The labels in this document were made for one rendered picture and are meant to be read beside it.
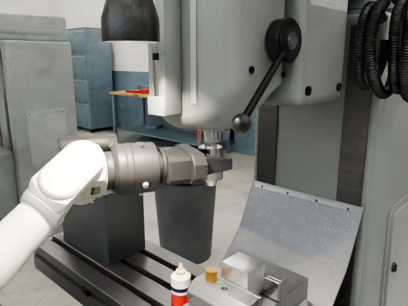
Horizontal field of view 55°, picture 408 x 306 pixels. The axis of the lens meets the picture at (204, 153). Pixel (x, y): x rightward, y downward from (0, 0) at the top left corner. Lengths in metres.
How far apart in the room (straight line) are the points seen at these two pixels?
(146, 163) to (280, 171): 0.53
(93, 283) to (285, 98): 0.60
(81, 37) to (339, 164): 7.25
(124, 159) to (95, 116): 7.38
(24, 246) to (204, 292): 0.31
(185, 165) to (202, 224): 2.10
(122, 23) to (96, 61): 7.51
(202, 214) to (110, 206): 1.77
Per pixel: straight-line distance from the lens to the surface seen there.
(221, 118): 0.62
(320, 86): 0.79
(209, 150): 0.70
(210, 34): 0.59
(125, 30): 0.48
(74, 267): 1.05
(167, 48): 0.60
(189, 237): 2.75
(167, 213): 2.71
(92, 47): 7.96
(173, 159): 0.65
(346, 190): 1.01
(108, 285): 0.96
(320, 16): 0.77
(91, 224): 1.04
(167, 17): 0.61
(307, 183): 1.05
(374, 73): 0.76
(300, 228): 1.05
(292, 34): 0.66
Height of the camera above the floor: 1.43
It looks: 14 degrees down
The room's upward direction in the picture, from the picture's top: straight up
